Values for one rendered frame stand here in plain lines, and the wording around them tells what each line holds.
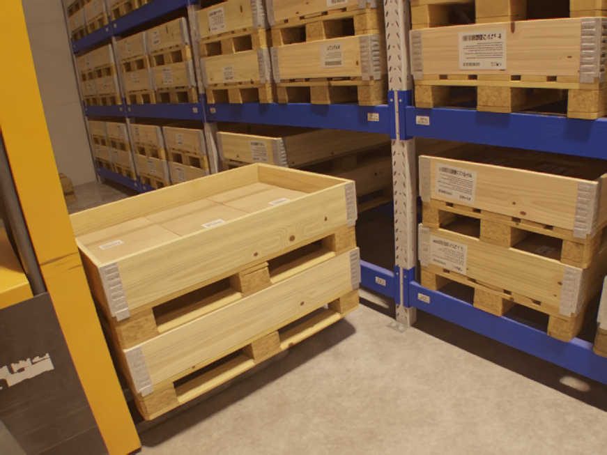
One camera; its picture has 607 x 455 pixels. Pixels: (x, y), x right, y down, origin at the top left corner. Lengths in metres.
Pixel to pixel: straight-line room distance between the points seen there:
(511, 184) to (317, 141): 1.56
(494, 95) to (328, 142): 1.55
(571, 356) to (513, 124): 0.98
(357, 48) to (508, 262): 1.22
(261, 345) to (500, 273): 1.09
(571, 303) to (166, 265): 1.56
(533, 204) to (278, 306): 1.14
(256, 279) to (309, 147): 1.38
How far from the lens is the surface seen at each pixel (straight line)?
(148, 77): 4.69
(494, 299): 2.20
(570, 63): 1.81
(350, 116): 2.45
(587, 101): 1.80
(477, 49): 1.97
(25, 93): 1.57
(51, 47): 7.60
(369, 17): 2.33
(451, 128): 2.07
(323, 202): 2.08
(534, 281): 2.06
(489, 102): 1.96
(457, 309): 2.35
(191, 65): 3.87
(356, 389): 2.21
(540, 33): 1.85
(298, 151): 3.06
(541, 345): 2.20
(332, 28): 2.59
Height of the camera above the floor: 1.43
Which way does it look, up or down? 21 degrees down
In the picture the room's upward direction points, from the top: 6 degrees counter-clockwise
